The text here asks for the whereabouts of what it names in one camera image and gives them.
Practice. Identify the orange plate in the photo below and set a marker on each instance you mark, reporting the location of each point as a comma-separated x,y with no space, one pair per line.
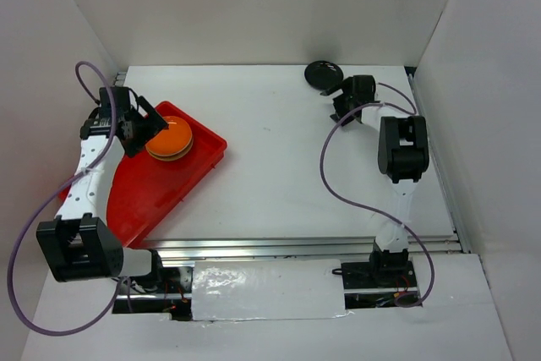
172,140

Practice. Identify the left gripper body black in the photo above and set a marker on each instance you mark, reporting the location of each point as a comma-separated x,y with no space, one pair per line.
143,129

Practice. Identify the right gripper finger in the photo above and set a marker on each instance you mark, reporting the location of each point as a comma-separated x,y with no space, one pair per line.
331,90
342,120

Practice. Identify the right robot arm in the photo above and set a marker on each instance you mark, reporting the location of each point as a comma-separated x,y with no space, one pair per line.
402,158

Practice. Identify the white foil cover sheet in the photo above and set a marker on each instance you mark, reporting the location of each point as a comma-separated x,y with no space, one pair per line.
267,290

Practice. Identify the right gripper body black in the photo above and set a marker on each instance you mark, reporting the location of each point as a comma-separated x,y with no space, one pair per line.
342,102

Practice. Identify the black plate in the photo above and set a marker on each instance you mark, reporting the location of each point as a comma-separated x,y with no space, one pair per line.
322,75

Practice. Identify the beige plate with motifs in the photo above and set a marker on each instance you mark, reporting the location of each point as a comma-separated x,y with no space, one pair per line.
187,148

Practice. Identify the yellow brown patterned plate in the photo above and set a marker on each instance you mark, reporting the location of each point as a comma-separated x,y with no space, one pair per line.
170,158

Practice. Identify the aluminium rail front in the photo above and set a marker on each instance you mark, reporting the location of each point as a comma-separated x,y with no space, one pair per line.
177,251

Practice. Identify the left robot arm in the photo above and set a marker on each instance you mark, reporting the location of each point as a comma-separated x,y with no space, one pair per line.
78,244

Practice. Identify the red plastic bin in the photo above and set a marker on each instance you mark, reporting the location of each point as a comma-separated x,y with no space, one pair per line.
145,190

